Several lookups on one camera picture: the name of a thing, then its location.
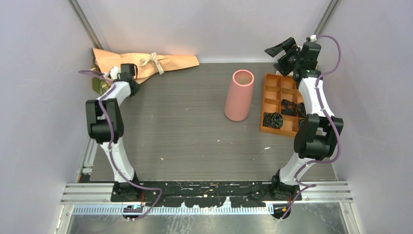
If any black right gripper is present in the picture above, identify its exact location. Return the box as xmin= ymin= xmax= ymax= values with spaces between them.
xmin=264 ymin=38 xmax=302 ymax=77

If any peach paper bouquet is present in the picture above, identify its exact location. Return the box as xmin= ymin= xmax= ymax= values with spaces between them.
xmin=92 ymin=48 xmax=199 ymax=84

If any pink cylindrical vase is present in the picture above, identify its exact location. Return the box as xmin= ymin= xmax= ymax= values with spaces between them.
xmin=225 ymin=70 xmax=255 ymax=122

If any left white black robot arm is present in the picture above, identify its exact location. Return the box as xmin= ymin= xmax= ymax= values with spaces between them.
xmin=82 ymin=63 xmax=142 ymax=201

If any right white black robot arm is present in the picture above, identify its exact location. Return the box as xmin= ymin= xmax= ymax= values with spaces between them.
xmin=265 ymin=35 xmax=344 ymax=200

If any crumpled white patterned cloth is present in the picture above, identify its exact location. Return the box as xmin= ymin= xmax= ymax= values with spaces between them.
xmin=288 ymin=60 xmax=320 ymax=79

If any orange compartment tray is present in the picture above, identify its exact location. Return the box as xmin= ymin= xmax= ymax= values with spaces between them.
xmin=260 ymin=73 xmax=303 ymax=137

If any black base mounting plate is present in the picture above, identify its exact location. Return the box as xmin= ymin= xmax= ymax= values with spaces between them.
xmin=110 ymin=181 xmax=301 ymax=208

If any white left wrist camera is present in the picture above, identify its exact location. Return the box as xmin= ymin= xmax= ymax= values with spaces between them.
xmin=108 ymin=66 xmax=121 ymax=80

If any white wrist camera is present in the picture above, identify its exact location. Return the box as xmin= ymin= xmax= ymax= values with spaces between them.
xmin=108 ymin=66 xmax=121 ymax=80
xmin=306 ymin=35 xmax=317 ymax=42

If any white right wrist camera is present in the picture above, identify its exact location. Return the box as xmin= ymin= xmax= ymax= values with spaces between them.
xmin=306 ymin=35 xmax=317 ymax=42

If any dark patterned hair tie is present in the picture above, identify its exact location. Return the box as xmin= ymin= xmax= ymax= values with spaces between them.
xmin=281 ymin=98 xmax=306 ymax=117

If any aluminium front rail frame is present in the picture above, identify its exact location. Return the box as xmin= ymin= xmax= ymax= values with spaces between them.
xmin=61 ymin=181 xmax=353 ymax=219

